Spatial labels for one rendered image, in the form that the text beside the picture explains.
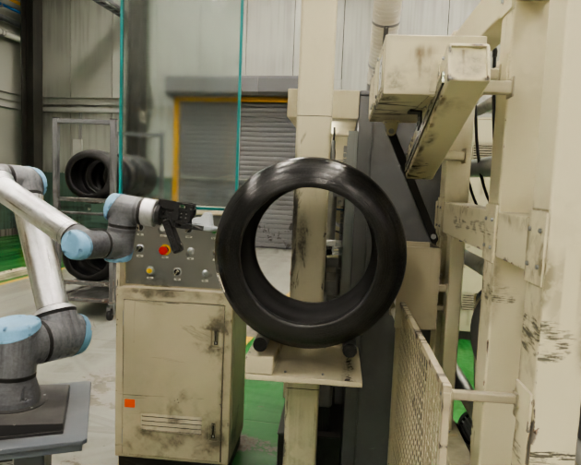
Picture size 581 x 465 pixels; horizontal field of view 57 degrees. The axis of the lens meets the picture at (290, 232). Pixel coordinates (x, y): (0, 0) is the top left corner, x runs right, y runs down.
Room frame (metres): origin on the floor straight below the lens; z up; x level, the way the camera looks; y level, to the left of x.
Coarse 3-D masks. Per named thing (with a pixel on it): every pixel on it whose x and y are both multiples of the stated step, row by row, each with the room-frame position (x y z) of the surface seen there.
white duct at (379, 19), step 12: (384, 0) 2.27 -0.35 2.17; (396, 0) 2.27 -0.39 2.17; (384, 12) 2.30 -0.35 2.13; (396, 12) 2.30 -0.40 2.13; (372, 24) 2.38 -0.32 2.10; (384, 24) 2.33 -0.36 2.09; (396, 24) 2.34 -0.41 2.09; (372, 36) 2.41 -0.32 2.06; (372, 48) 2.43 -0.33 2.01; (372, 60) 2.46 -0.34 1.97; (372, 72) 2.49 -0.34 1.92
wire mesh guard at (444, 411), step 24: (408, 312) 1.72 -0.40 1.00; (408, 336) 1.68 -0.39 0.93; (408, 360) 1.65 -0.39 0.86; (432, 360) 1.25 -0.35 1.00; (408, 384) 1.62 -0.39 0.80; (432, 384) 1.26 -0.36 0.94; (408, 408) 1.59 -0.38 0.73; (432, 408) 1.23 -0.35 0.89; (408, 432) 1.56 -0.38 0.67; (408, 456) 1.53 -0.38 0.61; (432, 456) 1.20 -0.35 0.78
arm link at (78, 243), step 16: (0, 176) 1.85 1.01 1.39; (0, 192) 1.80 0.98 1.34; (16, 192) 1.77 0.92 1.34; (16, 208) 1.75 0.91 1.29; (32, 208) 1.71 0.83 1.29; (48, 208) 1.71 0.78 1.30; (32, 224) 1.72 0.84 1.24; (48, 224) 1.66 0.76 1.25; (64, 224) 1.64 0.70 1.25; (80, 224) 1.66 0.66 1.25; (64, 240) 1.60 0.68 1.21; (80, 240) 1.57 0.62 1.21; (96, 240) 1.62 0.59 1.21; (112, 240) 1.67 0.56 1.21; (80, 256) 1.58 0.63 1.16; (96, 256) 1.64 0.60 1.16
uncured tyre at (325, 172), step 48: (240, 192) 1.62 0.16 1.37; (288, 192) 1.89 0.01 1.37; (336, 192) 1.56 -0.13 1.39; (384, 192) 1.61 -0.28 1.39; (240, 240) 1.58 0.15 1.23; (384, 240) 1.55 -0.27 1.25; (240, 288) 1.59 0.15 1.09; (384, 288) 1.55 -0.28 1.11; (288, 336) 1.58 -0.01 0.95; (336, 336) 1.57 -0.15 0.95
